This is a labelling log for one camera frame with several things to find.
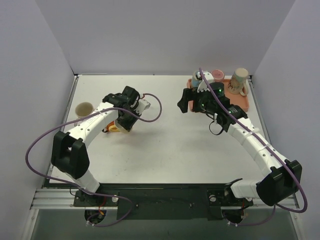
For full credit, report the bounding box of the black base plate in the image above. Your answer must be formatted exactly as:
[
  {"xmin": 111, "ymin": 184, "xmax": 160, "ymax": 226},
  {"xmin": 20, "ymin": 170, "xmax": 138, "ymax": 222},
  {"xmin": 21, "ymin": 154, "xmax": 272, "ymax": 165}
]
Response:
[{"xmin": 73, "ymin": 183, "xmax": 253, "ymax": 221}]

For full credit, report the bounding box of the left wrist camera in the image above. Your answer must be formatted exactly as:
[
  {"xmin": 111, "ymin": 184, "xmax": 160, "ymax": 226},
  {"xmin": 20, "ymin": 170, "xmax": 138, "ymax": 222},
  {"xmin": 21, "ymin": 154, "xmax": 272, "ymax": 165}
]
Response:
[{"xmin": 135, "ymin": 99, "xmax": 151, "ymax": 114}]

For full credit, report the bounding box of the cream green mug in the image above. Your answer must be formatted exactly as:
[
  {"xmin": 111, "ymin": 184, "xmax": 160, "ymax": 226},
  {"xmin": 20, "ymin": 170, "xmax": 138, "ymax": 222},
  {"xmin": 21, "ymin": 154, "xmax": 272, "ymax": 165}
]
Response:
[{"xmin": 227, "ymin": 67, "xmax": 249, "ymax": 96}]

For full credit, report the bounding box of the aluminium rail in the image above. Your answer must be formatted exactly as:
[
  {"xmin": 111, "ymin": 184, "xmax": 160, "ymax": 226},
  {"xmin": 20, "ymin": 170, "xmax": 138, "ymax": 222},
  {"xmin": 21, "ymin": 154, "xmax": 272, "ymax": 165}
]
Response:
[{"xmin": 30, "ymin": 187, "xmax": 299, "ymax": 210}]

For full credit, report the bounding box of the orange mug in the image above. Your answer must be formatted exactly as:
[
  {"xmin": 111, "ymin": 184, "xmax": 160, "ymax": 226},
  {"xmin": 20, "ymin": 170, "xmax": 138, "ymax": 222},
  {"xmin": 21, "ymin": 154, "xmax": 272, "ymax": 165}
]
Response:
[{"xmin": 102, "ymin": 123, "xmax": 113, "ymax": 133}]

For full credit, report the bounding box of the cream floral mug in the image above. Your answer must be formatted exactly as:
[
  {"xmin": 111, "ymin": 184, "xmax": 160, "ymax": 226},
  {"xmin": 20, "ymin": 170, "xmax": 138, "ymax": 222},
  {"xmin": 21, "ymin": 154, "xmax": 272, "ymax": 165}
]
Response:
[{"xmin": 74, "ymin": 102, "xmax": 95, "ymax": 119}]

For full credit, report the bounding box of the pink cartoon mug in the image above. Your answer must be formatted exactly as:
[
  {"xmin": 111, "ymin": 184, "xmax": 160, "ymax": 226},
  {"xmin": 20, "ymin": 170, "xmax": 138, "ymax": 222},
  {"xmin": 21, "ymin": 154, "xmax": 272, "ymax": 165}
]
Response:
[{"xmin": 211, "ymin": 69, "xmax": 225, "ymax": 82}]

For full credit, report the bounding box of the yellow mug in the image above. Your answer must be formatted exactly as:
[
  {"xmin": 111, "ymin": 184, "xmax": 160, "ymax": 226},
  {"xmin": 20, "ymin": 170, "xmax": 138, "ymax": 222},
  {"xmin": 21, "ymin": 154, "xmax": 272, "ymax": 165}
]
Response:
[{"xmin": 106, "ymin": 120, "xmax": 131, "ymax": 134}]

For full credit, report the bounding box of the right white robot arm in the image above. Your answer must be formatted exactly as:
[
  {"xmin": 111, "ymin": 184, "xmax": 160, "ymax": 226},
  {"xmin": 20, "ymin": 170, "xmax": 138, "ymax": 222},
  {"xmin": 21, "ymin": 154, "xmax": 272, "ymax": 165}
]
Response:
[{"xmin": 177, "ymin": 82, "xmax": 302, "ymax": 206}]

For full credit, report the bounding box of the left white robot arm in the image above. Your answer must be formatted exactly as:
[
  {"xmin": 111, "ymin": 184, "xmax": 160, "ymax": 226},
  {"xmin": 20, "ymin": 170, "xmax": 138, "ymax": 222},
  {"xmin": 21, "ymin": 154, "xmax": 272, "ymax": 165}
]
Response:
[{"xmin": 51, "ymin": 86, "xmax": 141, "ymax": 206}]

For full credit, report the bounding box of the blue-bottom cartoon mug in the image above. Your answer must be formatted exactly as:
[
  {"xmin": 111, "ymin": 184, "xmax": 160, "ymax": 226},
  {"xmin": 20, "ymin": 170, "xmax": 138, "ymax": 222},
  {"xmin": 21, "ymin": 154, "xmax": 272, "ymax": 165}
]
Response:
[{"xmin": 190, "ymin": 70, "xmax": 202, "ymax": 88}]

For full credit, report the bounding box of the pink plastic tray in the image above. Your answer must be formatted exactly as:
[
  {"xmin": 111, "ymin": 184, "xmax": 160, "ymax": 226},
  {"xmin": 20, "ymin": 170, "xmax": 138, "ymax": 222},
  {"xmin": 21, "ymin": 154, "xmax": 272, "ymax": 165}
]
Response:
[{"xmin": 186, "ymin": 78, "xmax": 250, "ymax": 112}]

